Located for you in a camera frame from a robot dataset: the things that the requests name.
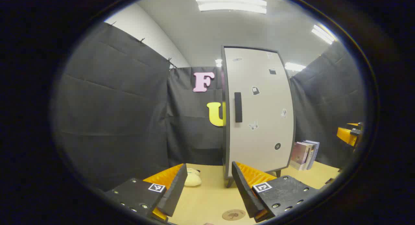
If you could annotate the round brown coaster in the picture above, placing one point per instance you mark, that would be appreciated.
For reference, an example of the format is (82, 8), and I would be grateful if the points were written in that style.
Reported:
(233, 215)

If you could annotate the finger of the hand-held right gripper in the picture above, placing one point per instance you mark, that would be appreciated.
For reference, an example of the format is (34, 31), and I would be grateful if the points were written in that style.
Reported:
(345, 136)

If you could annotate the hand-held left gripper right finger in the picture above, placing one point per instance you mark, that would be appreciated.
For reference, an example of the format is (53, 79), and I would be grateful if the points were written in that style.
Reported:
(244, 192)

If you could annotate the dark grey cabinet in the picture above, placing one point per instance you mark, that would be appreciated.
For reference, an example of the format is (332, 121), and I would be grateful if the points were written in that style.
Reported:
(224, 121)

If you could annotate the black backdrop cloth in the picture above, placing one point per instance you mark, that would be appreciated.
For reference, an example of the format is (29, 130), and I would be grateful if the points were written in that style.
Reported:
(113, 105)

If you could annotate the white spine book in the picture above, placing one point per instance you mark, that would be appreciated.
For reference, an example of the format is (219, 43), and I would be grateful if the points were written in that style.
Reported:
(309, 155)

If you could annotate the small black flat object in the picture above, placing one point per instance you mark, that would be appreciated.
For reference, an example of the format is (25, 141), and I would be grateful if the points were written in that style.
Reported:
(330, 181)

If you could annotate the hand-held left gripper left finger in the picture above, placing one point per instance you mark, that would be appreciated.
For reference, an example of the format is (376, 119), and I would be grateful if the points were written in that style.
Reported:
(173, 192)

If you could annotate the grey blue book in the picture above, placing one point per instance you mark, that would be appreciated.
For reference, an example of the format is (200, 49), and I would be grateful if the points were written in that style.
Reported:
(315, 150)

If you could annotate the cream plush toy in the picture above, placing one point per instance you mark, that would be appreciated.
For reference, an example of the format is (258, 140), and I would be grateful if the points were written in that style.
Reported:
(192, 180)

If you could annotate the ceiling light panel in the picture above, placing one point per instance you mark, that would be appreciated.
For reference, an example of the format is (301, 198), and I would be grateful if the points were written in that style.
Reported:
(230, 4)
(323, 34)
(294, 66)
(219, 63)

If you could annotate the white cabinet door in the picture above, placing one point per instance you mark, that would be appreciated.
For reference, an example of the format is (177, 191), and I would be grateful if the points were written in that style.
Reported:
(262, 137)

